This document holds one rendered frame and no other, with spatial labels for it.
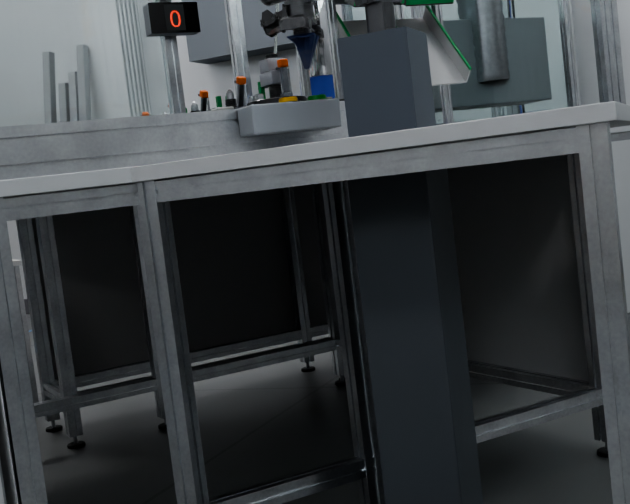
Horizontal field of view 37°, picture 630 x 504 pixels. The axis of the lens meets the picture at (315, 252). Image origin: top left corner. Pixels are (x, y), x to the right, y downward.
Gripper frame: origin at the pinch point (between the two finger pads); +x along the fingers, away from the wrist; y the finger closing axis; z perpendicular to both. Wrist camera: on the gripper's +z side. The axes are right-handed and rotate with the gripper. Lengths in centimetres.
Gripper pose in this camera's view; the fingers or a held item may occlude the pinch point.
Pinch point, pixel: (305, 52)
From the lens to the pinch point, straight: 205.5
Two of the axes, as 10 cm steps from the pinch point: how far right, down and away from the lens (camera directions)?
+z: -9.8, 1.0, 1.9
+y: -1.8, 0.9, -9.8
